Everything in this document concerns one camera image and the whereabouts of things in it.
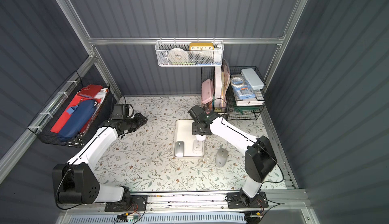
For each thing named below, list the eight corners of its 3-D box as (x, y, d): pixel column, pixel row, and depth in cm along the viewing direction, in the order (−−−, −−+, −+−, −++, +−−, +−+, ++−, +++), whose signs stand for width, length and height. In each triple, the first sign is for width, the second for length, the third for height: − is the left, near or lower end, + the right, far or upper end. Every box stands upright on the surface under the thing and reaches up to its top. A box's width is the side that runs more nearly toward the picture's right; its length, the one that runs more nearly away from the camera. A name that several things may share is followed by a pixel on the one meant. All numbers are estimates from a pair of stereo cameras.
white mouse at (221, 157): (214, 164, 88) (214, 162, 85) (217, 149, 94) (218, 146, 91) (224, 167, 87) (225, 165, 84) (227, 152, 93) (228, 149, 90)
